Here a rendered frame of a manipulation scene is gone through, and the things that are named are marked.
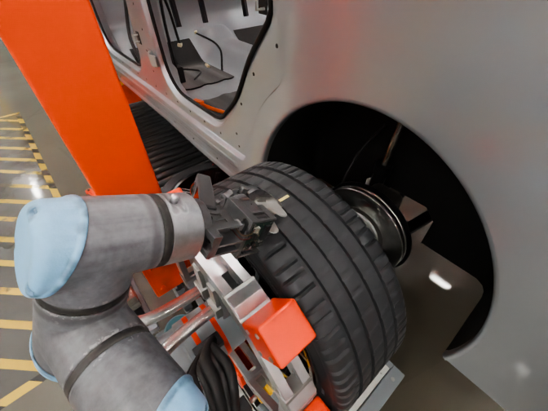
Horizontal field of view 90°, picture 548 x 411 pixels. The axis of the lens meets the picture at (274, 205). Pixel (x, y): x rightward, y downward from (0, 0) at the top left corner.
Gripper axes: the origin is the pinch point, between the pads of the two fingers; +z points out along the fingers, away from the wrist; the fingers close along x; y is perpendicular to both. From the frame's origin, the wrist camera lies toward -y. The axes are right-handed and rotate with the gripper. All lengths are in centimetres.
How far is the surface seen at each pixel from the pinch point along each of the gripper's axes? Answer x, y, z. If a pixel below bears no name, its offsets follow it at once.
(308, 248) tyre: -2.6, 10.1, 1.6
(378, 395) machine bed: -80, 46, 79
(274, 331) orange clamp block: -9.3, 17.4, -11.3
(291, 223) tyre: -1.2, 4.5, 1.5
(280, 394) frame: -24.4, 22.7, -5.3
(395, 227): -2.0, 13.2, 42.8
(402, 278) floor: -56, 20, 144
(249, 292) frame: -11.9, 8.7, -7.7
